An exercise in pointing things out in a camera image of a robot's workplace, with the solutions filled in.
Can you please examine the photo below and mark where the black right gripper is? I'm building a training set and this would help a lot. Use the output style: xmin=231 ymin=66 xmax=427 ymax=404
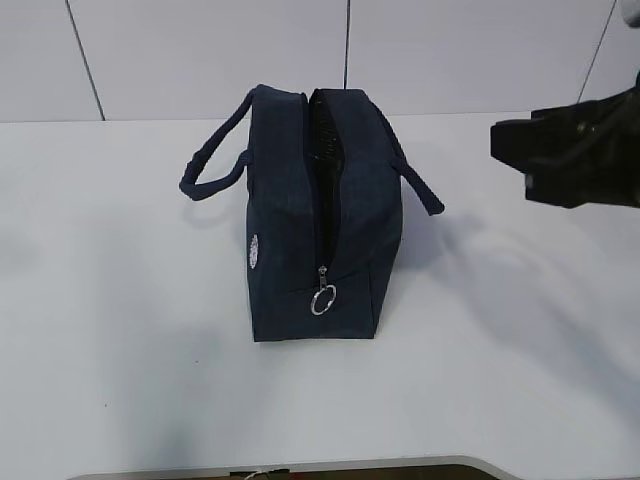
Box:
xmin=490 ymin=85 xmax=639 ymax=209

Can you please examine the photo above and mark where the navy blue lunch bag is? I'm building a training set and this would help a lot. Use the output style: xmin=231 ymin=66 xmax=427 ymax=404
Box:
xmin=179 ymin=84 xmax=445 ymax=342

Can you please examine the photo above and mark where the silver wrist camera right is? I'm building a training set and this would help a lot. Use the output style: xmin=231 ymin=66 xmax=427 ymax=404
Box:
xmin=619 ymin=0 xmax=640 ymax=28

